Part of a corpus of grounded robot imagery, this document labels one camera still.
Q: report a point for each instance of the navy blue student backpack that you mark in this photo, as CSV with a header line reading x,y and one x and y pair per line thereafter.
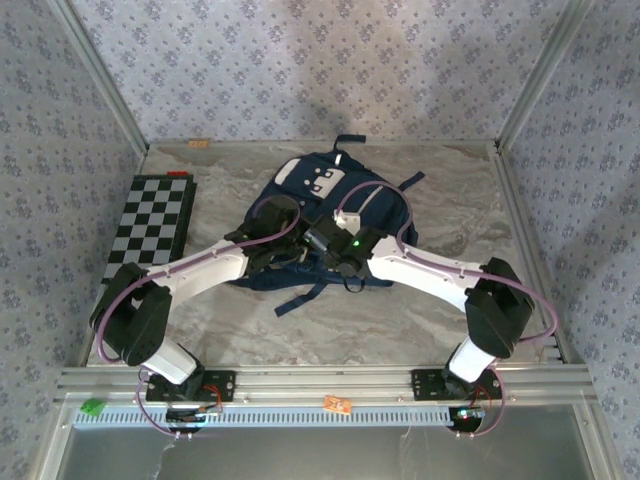
x,y
380,210

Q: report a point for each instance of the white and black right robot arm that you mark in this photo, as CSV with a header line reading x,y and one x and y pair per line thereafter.
x,y
415,265

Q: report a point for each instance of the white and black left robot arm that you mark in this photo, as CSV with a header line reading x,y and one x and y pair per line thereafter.
x,y
200,270

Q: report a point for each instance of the black and grey chessboard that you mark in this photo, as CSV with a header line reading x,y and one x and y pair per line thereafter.
x,y
145,225

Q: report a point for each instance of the small orange sticker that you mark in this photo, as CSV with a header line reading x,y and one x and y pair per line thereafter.
x,y
198,144

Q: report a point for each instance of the orange paper tag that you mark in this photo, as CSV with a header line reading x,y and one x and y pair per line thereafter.
x,y
337,404

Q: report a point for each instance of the shiny metal panel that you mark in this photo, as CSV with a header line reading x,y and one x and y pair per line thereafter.
x,y
320,455

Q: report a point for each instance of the green plastic block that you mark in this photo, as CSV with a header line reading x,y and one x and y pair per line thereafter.
x,y
92,407

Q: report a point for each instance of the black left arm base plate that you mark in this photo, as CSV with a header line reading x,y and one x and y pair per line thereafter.
x,y
222,385

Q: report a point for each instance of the aluminium mounting rail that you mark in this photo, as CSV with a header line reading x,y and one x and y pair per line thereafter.
x,y
320,380

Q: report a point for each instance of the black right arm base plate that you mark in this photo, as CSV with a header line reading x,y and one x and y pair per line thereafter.
x,y
425,385

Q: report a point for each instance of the aluminium side rail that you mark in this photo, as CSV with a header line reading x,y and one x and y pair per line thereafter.
x,y
520,210

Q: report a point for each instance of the aluminium frame post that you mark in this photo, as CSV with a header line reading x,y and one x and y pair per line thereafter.
x,y
545,75
100,75

